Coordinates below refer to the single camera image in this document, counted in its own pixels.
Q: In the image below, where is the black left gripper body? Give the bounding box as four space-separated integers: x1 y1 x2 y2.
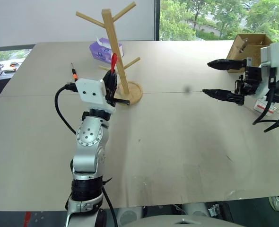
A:
105 86 119 106

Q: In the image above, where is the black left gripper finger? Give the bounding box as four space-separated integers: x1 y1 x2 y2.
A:
113 97 131 106
102 70 118 90

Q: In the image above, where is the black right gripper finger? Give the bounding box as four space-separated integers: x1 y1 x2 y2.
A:
207 59 247 71
202 88 245 106

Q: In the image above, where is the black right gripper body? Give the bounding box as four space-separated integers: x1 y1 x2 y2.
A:
235 66 263 96

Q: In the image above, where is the wooden tree stand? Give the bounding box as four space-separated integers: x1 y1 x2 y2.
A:
76 1 144 105

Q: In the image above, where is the brown cardboard box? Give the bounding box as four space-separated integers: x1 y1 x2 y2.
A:
225 33 274 74

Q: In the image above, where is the small white and red box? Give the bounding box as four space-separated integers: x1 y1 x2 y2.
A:
253 97 279 116

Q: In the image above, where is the purple tissue box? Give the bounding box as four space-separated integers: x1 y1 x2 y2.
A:
89 35 125 64

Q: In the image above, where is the orange and black screwdriver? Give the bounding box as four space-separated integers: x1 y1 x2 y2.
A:
70 62 78 83

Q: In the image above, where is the orange and white small object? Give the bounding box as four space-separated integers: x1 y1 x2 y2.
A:
3 61 20 72

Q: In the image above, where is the white sneaker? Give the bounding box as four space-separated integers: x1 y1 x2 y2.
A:
269 195 279 212

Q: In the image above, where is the grey robot torso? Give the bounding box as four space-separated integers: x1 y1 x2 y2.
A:
120 213 248 227

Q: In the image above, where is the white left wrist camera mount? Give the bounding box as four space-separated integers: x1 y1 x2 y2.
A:
74 78 117 114

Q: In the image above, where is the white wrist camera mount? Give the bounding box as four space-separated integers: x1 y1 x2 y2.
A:
74 78 117 114
255 43 279 99

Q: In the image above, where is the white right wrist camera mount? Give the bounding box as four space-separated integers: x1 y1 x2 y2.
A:
255 43 279 99

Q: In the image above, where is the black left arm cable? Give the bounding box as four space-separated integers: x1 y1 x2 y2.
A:
101 176 119 227
54 82 77 136

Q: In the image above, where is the dark window frame post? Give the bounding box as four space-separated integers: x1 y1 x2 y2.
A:
153 0 162 42

